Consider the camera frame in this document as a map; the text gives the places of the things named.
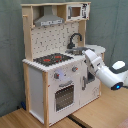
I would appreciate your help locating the oven door with window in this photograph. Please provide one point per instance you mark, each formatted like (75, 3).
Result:
(64, 98)

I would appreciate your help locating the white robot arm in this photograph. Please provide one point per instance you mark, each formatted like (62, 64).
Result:
(114, 77)

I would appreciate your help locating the grey fridge door dispenser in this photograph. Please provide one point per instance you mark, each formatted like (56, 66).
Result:
(90, 77)

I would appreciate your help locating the wooden toy kitchen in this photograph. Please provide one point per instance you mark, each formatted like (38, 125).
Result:
(40, 84)

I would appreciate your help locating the grey toy sink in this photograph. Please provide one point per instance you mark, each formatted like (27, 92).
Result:
(78, 50)

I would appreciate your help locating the black toy faucet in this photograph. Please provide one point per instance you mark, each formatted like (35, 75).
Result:
(73, 40)

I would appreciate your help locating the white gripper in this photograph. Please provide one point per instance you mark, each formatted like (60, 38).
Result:
(93, 61)

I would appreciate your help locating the grey range hood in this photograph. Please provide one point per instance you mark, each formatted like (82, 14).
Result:
(48, 18)

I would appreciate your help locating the grey cabinet door handle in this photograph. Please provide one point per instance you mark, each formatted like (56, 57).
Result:
(84, 83)

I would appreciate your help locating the black toy stovetop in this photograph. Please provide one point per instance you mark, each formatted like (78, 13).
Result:
(52, 59)

